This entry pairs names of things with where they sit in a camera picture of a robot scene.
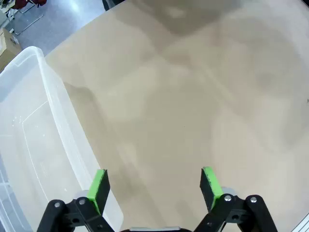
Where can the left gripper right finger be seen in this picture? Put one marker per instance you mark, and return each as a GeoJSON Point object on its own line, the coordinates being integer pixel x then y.
{"type": "Point", "coordinates": [211, 191]}

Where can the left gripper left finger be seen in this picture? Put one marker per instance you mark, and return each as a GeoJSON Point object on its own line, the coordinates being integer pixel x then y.
{"type": "Point", "coordinates": [96, 198]}

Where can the clear plastic storage box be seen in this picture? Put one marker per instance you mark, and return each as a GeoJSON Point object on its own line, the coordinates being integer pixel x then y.
{"type": "Point", "coordinates": [36, 133]}

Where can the brown cardboard box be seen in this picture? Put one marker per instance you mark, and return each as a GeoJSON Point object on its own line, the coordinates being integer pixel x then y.
{"type": "Point", "coordinates": [9, 48]}

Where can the red jacket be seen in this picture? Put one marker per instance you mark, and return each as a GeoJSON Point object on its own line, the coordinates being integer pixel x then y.
{"type": "Point", "coordinates": [36, 2]}

